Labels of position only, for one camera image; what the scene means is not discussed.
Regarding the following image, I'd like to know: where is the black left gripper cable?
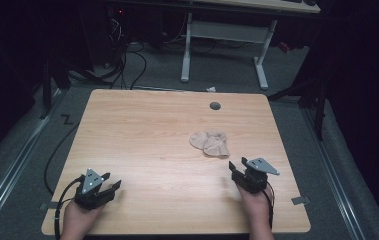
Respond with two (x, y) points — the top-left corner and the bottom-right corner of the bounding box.
(53, 175), (85, 240)

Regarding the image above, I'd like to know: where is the thin black floor cable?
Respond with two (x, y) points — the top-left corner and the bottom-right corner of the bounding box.
(43, 122), (81, 196)

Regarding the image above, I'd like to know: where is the beige cloth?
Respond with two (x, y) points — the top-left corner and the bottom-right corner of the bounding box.
(188, 129), (231, 159)

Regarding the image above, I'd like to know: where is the person's left hand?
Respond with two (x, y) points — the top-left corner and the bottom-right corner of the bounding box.
(60, 199), (107, 235)

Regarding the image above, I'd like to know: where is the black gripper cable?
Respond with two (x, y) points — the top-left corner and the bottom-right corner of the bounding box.
(262, 181), (276, 230)
(53, 175), (85, 240)

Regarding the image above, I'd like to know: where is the person's right hand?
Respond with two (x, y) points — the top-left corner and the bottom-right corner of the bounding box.
(236, 183), (275, 233)

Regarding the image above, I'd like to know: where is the metal floor rail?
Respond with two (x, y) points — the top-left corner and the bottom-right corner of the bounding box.
(301, 105), (369, 240)
(0, 89), (63, 236)

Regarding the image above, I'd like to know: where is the white-legged desk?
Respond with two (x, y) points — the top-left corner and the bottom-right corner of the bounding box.
(179, 0), (322, 91)

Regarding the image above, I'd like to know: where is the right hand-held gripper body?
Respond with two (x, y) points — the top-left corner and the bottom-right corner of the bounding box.
(232, 157), (281, 195)

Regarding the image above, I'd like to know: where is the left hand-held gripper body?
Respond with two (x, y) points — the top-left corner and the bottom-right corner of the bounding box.
(73, 168), (115, 211)

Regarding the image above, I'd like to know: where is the black metal stand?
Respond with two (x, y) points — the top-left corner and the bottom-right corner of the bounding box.
(38, 58), (73, 120)
(266, 74), (329, 142)

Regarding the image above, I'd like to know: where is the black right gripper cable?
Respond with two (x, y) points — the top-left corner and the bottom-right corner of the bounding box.
(262, 181), (276, 230)

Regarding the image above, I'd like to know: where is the dark equipment with cables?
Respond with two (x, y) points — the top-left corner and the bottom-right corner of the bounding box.
(105, 5), (127, 69)

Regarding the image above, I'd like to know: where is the grey tape strip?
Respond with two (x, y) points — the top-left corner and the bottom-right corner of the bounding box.
(38, 201), (60, 211)
(290, 195), (311, 206)

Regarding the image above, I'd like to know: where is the black zigzag tape mark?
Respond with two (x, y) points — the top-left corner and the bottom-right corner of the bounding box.
(60, 113), (75, 126)

